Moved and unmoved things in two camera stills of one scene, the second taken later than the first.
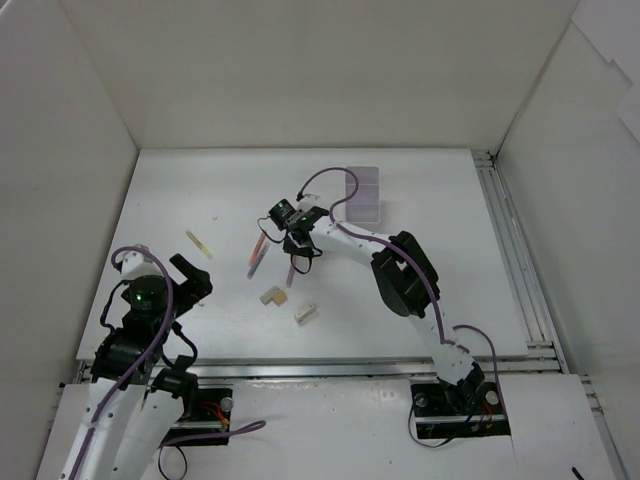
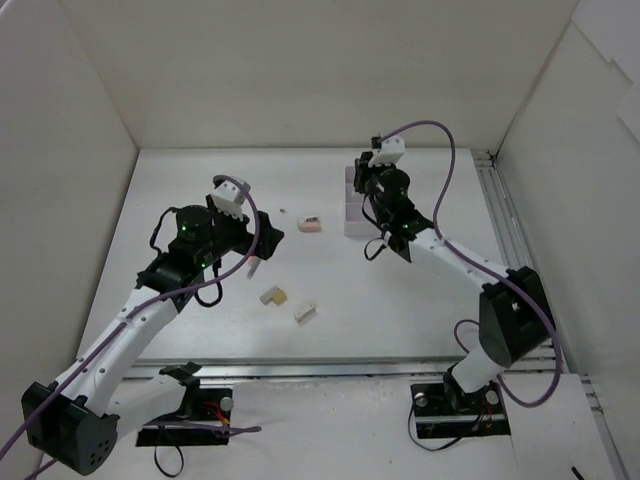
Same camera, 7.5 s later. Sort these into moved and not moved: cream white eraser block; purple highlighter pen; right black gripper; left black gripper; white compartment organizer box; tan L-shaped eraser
Moved: right black gripper; left black gripper
Not moved: tan L-shaped eraser; cream white eraser block; white compartment organizer box; purple highlighter pen
